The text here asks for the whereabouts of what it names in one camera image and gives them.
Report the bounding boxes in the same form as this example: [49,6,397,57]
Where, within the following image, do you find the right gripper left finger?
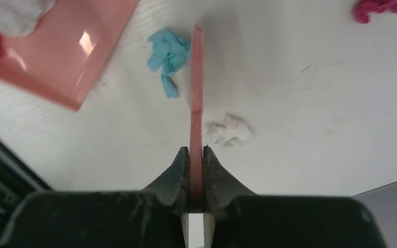
[0,147,189,247]

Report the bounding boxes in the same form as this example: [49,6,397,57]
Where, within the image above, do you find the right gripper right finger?
[203,147,386,247]

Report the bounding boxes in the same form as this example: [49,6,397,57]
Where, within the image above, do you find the pink hand brush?
[189,24,204,213]

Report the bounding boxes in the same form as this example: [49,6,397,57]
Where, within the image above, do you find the white paper scrap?
[0,0,56,37]
[205,113,255,147]

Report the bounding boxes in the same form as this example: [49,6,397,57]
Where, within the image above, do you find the cyan paper scrap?
[147,28,191,98]

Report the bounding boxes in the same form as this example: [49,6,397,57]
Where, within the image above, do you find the pink plastic dustpan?
[0,0,138,111]

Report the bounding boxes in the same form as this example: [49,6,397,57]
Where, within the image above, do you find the magenta paper scrap top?
[352,0,397,24]

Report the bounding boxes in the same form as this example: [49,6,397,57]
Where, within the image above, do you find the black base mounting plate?
[0,123,52,240]

